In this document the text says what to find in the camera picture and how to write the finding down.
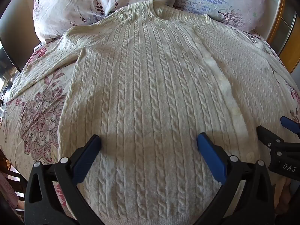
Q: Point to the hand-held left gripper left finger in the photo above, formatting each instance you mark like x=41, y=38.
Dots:
x=87, y=159

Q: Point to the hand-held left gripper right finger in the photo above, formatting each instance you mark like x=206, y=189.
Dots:
x=211, y=157

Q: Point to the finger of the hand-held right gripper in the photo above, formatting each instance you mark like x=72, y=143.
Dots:
x=264, y=134
x=290, y=124

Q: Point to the peach cloth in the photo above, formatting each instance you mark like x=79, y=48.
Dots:
x=284, y=194

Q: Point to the floral bed sheet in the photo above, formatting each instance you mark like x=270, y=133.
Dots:
x=35, y=121

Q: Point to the dark wooden chair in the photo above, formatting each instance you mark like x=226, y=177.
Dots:
x=14, y=187

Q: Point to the blue lavender print pillow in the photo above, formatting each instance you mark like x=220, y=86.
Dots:
x=222, y=0

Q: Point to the dark panel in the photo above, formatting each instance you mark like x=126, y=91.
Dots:
x=11, y=35

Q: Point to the pink-white floral pillow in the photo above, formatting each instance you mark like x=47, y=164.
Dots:
x=93, y=2

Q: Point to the yellow wooden frame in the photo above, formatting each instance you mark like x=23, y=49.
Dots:
x=275, y=28

